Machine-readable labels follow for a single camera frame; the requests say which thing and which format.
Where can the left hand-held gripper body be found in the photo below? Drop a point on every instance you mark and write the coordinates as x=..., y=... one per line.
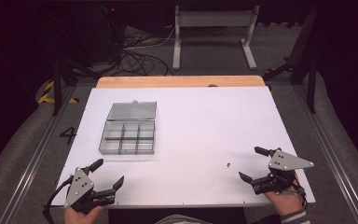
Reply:
x=80, y=186

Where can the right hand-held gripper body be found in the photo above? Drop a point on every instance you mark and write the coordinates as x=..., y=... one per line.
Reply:
x=284, y=161

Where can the clear plastic compartment box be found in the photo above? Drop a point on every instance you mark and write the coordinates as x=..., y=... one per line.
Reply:
x=130, y=128

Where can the person's left hand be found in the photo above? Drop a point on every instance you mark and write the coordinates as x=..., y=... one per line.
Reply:
x=81, y=216

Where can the person's right hand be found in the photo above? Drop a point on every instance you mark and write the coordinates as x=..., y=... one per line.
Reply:
x=284, y=202

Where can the white table board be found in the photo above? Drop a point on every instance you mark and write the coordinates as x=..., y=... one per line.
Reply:
x=199, y=130

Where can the black metal stand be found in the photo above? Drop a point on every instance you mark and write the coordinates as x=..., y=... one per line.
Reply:
x=304, y=56
x=57, y=87

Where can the wooden table top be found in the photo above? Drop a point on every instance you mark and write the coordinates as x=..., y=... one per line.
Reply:
x=167, y=81

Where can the black equipment cabinet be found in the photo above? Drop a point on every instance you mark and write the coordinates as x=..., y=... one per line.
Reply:
x=105, y=31

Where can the white metal stand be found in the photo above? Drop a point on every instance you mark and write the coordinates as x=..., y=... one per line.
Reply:
x=214, y=19

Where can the aluminium floor rail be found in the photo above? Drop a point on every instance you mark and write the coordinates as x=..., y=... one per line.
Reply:
x=332, y=155
x=40, y=155

